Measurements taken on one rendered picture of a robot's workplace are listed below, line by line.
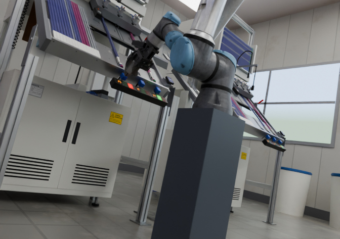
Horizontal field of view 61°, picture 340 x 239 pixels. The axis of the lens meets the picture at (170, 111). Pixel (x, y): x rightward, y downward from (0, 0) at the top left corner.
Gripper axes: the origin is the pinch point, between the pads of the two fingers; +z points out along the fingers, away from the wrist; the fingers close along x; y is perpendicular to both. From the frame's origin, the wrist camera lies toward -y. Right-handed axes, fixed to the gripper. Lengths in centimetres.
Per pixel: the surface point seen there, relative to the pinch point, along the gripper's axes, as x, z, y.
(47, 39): -37.4, 1.3, -2.3
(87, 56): -19.6, 1.2, -2.3
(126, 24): 16, -2, -56
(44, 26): -38.0, 1.4, -12.1
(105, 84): 29, 43, -53
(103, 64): -11.0, 1.8, -2.3
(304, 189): 314, 50, 4
